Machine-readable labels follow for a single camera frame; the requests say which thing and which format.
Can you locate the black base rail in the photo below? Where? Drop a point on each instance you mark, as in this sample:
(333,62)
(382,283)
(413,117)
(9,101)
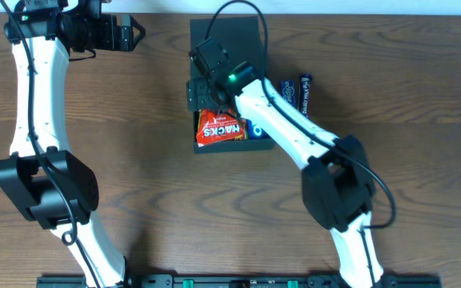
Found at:
(313,281)

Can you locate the blue Oreo cookie pack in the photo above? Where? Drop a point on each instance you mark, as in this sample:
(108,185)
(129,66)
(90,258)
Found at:
(254,131)

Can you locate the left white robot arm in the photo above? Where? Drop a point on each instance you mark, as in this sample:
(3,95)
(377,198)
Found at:
(43,179)

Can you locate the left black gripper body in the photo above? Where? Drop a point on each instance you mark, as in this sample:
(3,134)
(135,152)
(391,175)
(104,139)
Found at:
(118,32)

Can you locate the small blue Eclipse pack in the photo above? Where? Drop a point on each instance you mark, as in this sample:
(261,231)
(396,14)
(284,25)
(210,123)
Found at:
(288,92)

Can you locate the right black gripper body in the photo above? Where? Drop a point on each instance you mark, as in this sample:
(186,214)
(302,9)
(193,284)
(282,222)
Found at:
(195,94)

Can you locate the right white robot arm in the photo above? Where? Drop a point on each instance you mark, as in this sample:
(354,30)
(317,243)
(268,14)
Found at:
(337,183)

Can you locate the purple Dairy Milk bar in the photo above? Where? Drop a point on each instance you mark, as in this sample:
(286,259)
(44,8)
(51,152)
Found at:
(304,93)

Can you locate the dark green box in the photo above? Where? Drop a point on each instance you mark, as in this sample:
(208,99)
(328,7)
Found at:
(241,38)

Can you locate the red Hacks candy bag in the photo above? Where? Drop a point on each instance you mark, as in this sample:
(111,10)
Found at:
(220,127)

